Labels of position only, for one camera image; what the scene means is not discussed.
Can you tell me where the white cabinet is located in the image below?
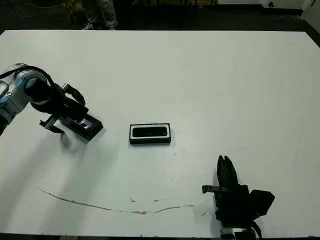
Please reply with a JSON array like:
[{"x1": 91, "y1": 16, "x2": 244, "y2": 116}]
[{"x1": 301, "y1": 0, "x2": 320, "y2": 48}]

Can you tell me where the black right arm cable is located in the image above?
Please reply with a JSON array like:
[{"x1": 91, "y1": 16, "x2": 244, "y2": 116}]
[{"x1": 251, "y1": 219, "x2": 264, "y2": 240}]

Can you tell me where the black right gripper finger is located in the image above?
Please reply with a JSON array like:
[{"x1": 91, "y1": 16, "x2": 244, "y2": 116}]
[
  {"x1": 224, "y1": 155, "x2": 240, "y2": 189},
  {"x1": 216, "y1": 155, "x2": 228, "y2": 189}
]

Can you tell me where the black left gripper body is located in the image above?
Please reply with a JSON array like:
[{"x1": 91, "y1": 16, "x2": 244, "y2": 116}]
[{"x1": 31, "y1": 83, "x2": 90, "y2": 134}]

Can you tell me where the yellow green bag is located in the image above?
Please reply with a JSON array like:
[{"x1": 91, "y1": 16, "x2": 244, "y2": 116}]
[{"x1": 61, "y1": 0, "x2": 87, "y2": 25}]

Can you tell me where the black box lid with strip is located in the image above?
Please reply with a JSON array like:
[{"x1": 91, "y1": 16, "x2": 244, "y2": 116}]
[{"x1": 62, "y1": 113, "x2": 105, "y2": 144}]

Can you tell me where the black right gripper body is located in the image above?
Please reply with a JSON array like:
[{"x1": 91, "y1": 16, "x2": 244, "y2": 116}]
[{"x1": 201, "y1": 184, "x2": 259, "y2": 226}]

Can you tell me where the person in grey trousers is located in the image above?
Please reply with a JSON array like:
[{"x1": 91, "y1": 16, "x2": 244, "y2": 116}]
[{"x1": 81, "y1": 0, "x2": 119, "y2": 32}]

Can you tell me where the black box base white liner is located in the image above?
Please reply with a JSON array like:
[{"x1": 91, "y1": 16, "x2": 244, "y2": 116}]
[{"x1": 129, "y1": 122, "x2": 173, "y2": 146}]

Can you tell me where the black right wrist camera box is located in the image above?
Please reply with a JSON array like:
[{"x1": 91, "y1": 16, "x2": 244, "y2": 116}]
[{"x1": 249, "y1": 189, "x2": 276, "y2": 216}]

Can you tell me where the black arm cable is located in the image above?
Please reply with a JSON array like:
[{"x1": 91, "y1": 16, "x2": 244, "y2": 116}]
[
  {"x1": 0, "y1": 64, "x2": 66, "y2": 101},
  {"x1": 251, "y1": 219, "x2": 264, "y2": 240}
]

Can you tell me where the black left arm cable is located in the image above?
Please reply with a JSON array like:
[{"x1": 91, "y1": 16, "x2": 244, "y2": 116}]
[{"x1": 0, "y1": 64, "x2": 66, "y2": 101}]

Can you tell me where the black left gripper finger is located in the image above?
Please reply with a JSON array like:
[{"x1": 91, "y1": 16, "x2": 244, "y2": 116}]
[
  {"x1": 48, "y1": 124, "x2": 66, "y2": 135},
  {"x1": 66, "y1": 85, "x2": 87, "y2": 107}
]

